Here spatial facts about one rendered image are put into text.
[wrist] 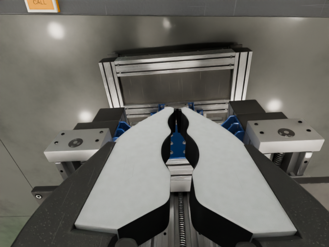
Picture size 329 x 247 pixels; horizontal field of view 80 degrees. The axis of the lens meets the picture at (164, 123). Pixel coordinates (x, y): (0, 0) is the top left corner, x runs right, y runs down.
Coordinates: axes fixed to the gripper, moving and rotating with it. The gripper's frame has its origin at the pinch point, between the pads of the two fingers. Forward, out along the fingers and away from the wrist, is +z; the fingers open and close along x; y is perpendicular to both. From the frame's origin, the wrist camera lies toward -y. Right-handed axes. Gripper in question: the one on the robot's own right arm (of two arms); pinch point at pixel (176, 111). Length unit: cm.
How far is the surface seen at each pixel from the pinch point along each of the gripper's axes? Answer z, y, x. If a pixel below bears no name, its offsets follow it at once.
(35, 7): 26.9, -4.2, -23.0
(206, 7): 28.2, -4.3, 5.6
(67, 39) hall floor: 123, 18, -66
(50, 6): 26.9, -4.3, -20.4
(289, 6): 28.1, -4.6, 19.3
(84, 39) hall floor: 123, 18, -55
